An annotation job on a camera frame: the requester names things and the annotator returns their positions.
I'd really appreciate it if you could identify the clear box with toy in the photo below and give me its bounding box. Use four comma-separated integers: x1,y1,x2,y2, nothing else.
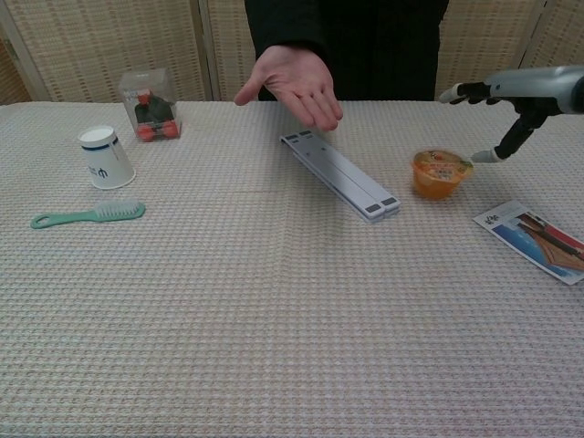
119,67,183,142

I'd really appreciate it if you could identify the person in black clothing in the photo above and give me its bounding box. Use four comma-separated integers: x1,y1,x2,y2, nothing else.
244,0,451,102

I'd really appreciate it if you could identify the grey folded laptop stand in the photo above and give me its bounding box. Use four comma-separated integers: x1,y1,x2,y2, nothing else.
279,129,402,224

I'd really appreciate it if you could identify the woven folding screen panel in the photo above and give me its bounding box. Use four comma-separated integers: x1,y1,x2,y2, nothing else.
200,0,261,102
0,0,204,105
508,0,584,101
435,0,547,101

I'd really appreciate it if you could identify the orange jelly cup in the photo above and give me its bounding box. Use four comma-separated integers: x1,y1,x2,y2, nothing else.
412,149,475,201

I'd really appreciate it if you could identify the green plastic brush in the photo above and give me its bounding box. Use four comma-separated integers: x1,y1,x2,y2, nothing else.
29,200,147,230

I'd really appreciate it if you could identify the person's bare hand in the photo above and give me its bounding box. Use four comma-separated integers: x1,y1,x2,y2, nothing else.
233,45,344,132

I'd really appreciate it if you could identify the beige waffle weave tablecloth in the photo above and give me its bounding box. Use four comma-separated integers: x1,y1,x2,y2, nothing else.
0,99,584,438

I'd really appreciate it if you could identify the silver black robot right hand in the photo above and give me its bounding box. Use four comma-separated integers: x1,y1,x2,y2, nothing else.
438,66,584,163

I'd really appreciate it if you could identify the printed paper brochure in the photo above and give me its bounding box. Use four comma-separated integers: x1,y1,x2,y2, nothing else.
472,199,584,287

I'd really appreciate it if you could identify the white paper cup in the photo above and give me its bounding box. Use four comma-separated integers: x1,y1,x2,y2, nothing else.
76,125,137,190

